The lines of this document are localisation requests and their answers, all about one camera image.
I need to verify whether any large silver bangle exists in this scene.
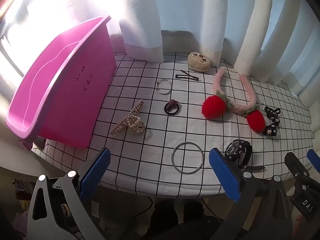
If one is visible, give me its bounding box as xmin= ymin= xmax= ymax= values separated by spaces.
xmin=171 ymin=142 xmax=204 ymax=174

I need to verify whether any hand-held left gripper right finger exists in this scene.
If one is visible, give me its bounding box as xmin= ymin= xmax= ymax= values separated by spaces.
xmin=209 ymin=147 xmax=293 ymax=240

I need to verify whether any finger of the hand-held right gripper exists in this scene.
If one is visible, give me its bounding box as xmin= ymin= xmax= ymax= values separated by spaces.
xmin=284 ymin=152 xmax=313 ymax=188
xmin=307 ymin=149 xmax=320 ymax=173

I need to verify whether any black snap hair clip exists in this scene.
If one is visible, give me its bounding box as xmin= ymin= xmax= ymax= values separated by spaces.
xmin=175 ymin=74 xmax=200 ymax=82

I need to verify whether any white curtain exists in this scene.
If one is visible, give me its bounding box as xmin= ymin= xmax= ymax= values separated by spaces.
xmin=0 ymin=0 xmax=320 ymax=98

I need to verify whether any thin silver bangle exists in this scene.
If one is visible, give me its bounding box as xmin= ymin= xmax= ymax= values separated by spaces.
xmin=156 ymin=79 xmax=172 ymax=95

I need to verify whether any beige plush hair clip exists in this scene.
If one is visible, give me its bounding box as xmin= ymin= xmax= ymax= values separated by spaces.
xmin=187 ymin=52 xmax=211 ymax=72

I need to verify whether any black cable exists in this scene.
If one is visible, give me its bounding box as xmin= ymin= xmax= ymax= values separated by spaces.
xmin=134 ymin=196 xmax=153 ymax=217

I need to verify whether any dark hair tie with bow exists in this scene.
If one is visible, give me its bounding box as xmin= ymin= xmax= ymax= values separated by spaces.
xmin=164 ymin=99 xmax=180 ymax=116

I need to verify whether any pink headband with red pompoms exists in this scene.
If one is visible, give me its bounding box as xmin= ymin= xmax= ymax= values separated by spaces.
xmin=201 ymin=67 xmax=266 ymax=132

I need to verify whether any black wrist watch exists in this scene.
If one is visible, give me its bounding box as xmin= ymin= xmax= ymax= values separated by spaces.
xmin=224 ymin=139 xmax=265 ymax=172

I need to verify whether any pearl claw hair clip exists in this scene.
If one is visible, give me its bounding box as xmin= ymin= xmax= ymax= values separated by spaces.
xmin=109 ymin=99 xmax=147 ymax=136

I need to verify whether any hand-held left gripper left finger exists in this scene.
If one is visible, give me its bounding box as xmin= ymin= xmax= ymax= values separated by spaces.
xmin=27 ymin=147 xmax=111 ymax=240

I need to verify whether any pink plastic bin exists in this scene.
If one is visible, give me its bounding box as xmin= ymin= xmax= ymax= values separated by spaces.
xmin=5 ymin=16 xmax=117 ymax=148

